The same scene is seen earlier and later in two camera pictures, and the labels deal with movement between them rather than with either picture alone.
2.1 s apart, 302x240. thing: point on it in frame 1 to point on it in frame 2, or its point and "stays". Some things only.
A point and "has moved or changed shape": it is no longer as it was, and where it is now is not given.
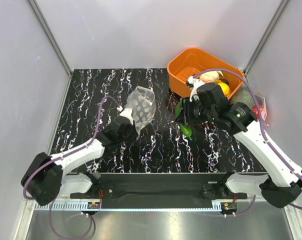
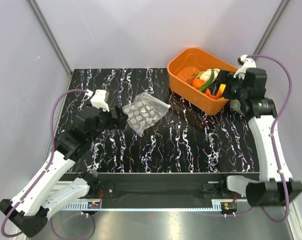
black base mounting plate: (160, 190) stays
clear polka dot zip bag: (142, 101) has moved or changed shape
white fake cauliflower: (210, 76) stays
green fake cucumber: (185, 130) to (206, 85)
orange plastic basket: (185, 63) stays
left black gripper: (134, 134) to (119, 122)
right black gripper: (187, 106) to (226, 77)
